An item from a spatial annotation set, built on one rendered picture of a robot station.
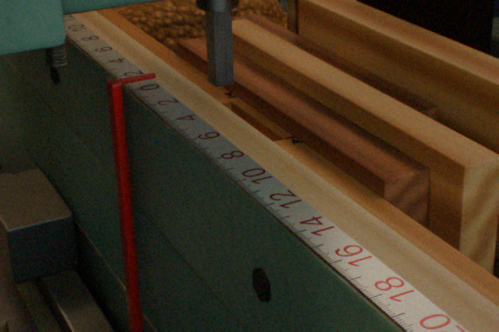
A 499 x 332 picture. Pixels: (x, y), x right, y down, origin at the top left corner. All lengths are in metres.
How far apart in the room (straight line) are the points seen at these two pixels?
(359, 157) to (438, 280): 0.09
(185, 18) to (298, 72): 0.23
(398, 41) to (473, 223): 0.10
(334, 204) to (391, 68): 0.12
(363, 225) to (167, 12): 0.36
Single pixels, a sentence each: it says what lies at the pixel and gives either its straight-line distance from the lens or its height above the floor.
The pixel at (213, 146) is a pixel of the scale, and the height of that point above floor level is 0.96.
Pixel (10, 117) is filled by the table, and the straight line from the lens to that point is 0.67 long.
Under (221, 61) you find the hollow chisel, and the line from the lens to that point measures 0.41.
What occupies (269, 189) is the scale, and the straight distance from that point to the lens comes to 0.31.
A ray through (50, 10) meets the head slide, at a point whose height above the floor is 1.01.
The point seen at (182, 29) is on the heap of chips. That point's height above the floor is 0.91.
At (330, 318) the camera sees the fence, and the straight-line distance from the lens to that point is 0.27.
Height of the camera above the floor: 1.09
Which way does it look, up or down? 24 degrees down
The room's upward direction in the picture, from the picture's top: 2 degrees counter-clockwise
